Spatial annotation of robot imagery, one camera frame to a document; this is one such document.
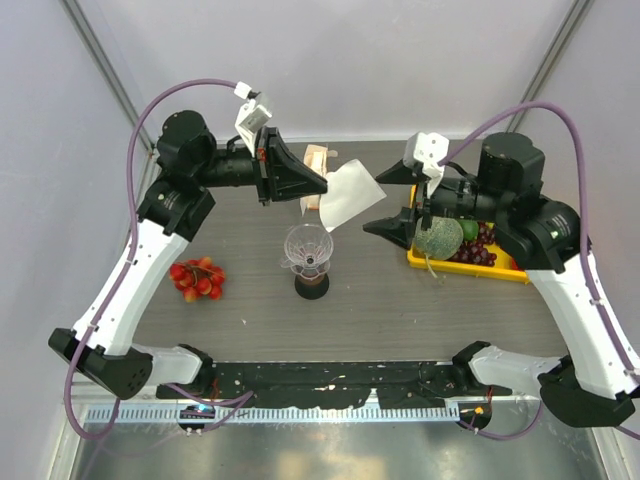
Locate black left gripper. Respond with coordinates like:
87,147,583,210
195,125,328,206

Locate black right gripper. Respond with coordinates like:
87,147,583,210
364,156,510,249

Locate white paper coffee filter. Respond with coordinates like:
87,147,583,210
319,159,387,233

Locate clear plastic coffee dripper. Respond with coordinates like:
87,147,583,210
280,224,334,279

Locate black base glass carafe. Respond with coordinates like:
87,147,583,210
291,261,330,300

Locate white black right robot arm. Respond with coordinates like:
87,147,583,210
364,133,639,428

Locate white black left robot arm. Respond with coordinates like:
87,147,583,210
48,110,327,400

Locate stack of paper filters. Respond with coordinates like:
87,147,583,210
300,144,338,215

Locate green netted melon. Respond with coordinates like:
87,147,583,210
413,217,464,260

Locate green lime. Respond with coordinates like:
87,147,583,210
458,219,479,242

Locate red grape bunch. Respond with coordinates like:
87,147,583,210
449,221,497,267

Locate yellow plastic fruit tray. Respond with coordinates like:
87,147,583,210
406,186,530,285

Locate red cherry bunch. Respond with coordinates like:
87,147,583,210
168,257,227,303

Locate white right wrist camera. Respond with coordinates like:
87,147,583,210
402,132,449,198

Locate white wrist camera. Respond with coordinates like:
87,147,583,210
402,132,449,198
234,82,273,157

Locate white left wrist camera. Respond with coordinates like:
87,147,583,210
234,82,273,157

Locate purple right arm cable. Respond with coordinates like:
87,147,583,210
439,101,640,444

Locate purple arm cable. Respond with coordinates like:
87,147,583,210
62,77,256,442
439,101,640,444

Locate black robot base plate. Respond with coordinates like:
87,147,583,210
154,360,514,410

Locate white slotted cable duct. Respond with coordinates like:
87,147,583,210
116,401,460,424

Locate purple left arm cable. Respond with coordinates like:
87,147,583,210
62,77,256,442

